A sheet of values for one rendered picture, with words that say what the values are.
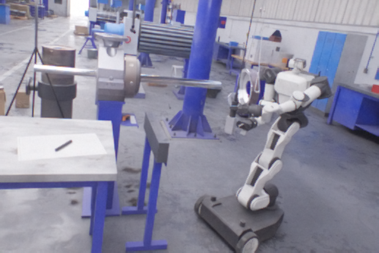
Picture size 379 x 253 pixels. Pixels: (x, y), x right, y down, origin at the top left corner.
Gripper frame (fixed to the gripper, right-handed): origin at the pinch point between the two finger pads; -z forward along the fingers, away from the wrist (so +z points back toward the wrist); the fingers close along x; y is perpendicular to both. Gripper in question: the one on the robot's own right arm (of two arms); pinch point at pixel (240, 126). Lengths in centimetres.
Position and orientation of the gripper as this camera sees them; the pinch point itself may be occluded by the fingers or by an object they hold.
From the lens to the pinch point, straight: 241.4
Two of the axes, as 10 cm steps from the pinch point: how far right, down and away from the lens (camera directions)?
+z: 6.5, -1.0, 7.5
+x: -7.4, -2.8, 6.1
